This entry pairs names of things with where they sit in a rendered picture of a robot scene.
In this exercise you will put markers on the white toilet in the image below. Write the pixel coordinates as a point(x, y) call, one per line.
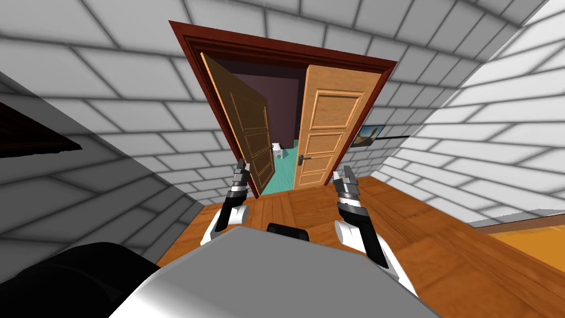
point(278, 151)

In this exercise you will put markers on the light wooden door leaf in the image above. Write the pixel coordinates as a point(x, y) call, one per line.
point(331, 128)

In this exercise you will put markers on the framed picture on wall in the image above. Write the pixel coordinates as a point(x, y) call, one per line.
point(367, 136)

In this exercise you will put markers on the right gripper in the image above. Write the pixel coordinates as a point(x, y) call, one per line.
point(347, 187)

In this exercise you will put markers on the dark brown wooden door leaf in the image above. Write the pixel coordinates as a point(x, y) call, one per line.
point(247, 128)

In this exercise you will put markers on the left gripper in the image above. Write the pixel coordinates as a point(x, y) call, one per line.
point(240, 179)

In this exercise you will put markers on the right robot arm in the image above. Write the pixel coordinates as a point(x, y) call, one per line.
point(364, 229)

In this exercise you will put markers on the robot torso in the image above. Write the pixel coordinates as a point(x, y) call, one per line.
point(265, 278)

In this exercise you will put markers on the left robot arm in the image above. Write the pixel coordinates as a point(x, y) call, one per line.
point(227, 212)

